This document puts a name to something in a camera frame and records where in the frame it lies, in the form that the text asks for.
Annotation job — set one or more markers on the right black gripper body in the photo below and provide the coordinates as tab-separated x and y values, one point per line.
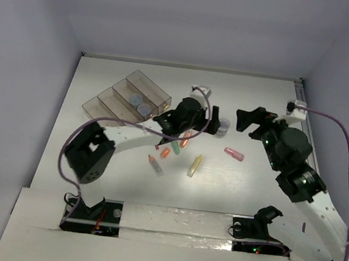
269	134

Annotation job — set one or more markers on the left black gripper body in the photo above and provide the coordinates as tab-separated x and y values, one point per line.
209	122

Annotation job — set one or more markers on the clear tape roll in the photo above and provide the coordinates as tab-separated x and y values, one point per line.
223	127

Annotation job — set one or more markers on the orange highlighter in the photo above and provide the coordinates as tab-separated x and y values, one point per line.
184	142

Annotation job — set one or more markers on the green highlighter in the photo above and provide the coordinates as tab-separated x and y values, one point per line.
175	146

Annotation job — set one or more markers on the pink highlighter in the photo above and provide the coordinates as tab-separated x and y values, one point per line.
234	154

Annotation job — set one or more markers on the yellow highlighter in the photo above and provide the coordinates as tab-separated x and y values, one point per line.
195	165

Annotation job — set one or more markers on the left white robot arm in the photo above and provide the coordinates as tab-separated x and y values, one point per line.
86	153

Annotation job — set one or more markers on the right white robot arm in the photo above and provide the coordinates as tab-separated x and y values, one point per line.
333	232

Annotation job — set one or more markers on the small orange eraser cap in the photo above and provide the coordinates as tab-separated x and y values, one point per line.
165	153

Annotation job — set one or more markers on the clear brown compartment organizer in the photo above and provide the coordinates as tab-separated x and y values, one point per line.
113	102

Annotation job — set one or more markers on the grey orange-tipped marker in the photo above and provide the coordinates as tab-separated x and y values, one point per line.
155	165

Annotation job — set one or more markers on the silver taped front board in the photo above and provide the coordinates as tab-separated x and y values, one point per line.
176	226

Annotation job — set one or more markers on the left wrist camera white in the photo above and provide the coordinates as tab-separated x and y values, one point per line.
201	94

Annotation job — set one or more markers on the aluminium rail right edge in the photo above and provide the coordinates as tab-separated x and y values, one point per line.
311	153

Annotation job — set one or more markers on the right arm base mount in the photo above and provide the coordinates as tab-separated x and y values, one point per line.
251	234

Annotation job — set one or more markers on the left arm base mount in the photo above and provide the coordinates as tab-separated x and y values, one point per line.
102	219

